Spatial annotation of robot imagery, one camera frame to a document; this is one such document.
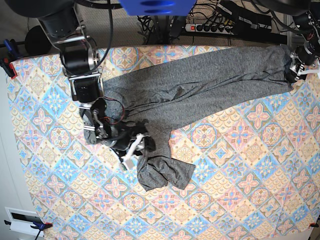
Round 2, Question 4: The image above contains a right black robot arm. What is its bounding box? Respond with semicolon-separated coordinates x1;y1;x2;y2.
38;2;155;171

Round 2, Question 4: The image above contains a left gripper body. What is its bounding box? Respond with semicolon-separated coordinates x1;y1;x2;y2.
286;47;320;84

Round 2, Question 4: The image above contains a grey t-shirt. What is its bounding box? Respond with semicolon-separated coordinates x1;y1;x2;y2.
103;45;292;191

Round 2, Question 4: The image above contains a black round stool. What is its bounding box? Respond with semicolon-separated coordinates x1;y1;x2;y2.
24;25;52;56

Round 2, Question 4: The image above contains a black power strip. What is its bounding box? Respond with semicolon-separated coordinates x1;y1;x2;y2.
184;23;234;35

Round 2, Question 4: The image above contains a white wall outlet box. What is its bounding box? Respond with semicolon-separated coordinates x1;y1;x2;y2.
5;207;42;236

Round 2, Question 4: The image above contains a red blue table clamp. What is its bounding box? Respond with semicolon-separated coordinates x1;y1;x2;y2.
0;39;21;79

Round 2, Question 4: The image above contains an orange blue corner clamp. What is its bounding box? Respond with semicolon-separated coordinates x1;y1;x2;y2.
4;219;53;240

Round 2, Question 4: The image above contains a patterned colourful tablecloth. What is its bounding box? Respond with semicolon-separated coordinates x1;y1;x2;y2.
6;54;320;240

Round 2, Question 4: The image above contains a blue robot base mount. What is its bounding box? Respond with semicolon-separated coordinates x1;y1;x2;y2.
119;0;196;17

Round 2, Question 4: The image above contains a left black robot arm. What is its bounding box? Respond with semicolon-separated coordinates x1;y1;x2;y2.
286;11;320;83

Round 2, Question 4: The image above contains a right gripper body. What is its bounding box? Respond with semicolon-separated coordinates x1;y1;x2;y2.
112;125;156;171

